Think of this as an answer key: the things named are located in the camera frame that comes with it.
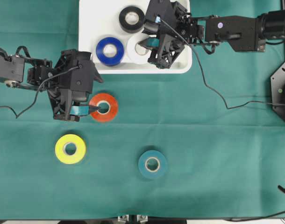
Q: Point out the teal tape roll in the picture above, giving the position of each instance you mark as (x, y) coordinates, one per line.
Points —
(152, 164)

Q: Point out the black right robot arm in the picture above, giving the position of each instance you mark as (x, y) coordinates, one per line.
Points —
(244, 34)

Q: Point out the yellow tape roll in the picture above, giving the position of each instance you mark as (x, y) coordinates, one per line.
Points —
(70, 149)

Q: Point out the white plastic tray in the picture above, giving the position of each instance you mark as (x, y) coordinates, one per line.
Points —
(99, 19)

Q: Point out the black tape roll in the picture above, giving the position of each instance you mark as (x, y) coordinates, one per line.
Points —
(131, 19)

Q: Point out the blue tape roll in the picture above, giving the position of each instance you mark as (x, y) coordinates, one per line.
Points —
(110, 51)

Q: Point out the white tape roll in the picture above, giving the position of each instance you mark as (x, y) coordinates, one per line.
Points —
(137, 53)

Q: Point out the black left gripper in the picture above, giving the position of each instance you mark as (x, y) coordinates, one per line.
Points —
(70, 93)

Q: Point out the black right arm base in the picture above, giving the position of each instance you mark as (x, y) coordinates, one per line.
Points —
(278, 91)

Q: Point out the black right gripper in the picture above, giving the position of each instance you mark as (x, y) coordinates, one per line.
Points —
(162, 19)

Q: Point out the red tape roll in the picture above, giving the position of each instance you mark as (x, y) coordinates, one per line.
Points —
(108, 107)

